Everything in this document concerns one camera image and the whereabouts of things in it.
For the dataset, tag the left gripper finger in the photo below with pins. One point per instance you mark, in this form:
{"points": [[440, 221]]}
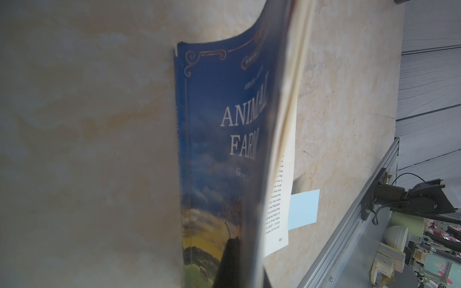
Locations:
{"points": [[228, 274]]}

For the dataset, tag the blue sticky note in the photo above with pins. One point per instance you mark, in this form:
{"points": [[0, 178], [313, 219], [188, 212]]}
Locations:
{"points": [[303, 209]]}

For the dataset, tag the Animal Farm paperback book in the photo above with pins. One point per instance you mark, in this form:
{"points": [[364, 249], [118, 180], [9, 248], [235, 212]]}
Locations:
{"points": [[236, 110]]}

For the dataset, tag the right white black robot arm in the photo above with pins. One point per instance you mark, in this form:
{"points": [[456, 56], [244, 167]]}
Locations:
{"points": [[438, 200]]}

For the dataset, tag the sticky note pad stack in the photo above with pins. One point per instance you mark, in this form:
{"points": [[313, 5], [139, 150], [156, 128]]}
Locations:
{"points": [[387, 263]]}

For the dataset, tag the white round cup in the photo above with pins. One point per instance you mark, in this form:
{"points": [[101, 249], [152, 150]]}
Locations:
{"points": [[396, 237]]}

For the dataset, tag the front aluminium rail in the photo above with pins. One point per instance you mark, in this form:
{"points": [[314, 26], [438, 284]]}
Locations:
{"points": [[321, 270]]}

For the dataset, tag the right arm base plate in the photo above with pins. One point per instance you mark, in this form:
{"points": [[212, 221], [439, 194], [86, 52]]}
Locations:
{"points": [[370, 196]]}

